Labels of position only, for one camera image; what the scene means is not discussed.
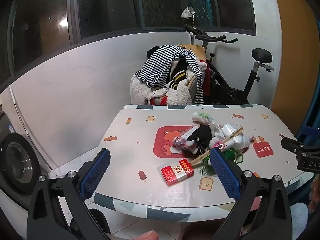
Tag green string bundle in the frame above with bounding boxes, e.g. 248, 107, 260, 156
197, 147, 244, 178

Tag small crumpled white bag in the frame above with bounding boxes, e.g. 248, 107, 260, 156
181, 7, 197, 19

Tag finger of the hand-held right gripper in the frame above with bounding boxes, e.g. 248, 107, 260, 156
280, 136, 320, 159

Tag washing machine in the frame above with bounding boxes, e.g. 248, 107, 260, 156
0, 100, 54, 220

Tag black garment with yellow stripes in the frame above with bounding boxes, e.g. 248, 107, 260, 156
166, 60, 188, 90

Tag black mesh pouch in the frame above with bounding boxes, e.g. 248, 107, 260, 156
186, 125, 213, 154

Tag black exercise bike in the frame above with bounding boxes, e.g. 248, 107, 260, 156
184, 24, 274, 105

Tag red cigarette pack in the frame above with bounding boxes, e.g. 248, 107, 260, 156
157, 158, 195, 186

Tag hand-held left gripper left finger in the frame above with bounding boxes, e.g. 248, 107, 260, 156
26, 148, 112, 240

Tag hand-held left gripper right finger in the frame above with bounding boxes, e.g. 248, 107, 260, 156
209, 147, 292, 240

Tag dark glass window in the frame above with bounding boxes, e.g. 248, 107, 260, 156
0, 0, 257, 80

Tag table with printed cover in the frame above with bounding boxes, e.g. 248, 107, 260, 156
85, 104, 314, 223

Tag chopsticks in paper sleeve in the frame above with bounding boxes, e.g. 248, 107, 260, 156
190, 126, 244, 166

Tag pink correction tape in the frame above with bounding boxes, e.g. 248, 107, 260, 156
209, 140, 225, 150

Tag blue curtain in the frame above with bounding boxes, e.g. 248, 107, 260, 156
297, 20, 320, 143

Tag white plastic bag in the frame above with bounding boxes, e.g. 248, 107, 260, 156
210, 122, 250, 153

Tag green white wrapper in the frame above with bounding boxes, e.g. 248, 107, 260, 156
191, 112, 216, 126

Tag clear cartoon packet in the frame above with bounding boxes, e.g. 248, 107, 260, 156
172, 127, 199, 150

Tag orange wooden door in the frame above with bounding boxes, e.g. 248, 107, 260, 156
271, 0, 320, 135

